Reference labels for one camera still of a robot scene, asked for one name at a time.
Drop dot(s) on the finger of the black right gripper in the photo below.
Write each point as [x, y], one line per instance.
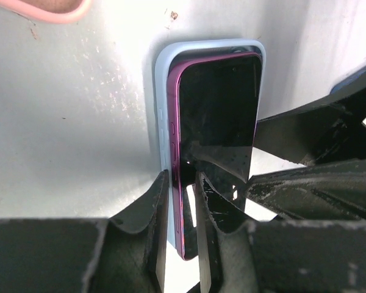
[335, 191]
[330, 129]

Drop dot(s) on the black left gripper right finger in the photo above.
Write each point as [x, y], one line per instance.
[238, 254]

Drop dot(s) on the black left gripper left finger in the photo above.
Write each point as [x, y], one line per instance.
[124, 253]

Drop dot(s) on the purple-edged black phone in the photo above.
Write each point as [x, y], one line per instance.
[212, 114]

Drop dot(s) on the light blue phone case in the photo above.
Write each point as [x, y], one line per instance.
[166, 60]

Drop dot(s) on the pink phone case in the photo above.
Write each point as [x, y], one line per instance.
[57, 12]

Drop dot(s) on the blue phone face down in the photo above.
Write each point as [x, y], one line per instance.
[349, 85]

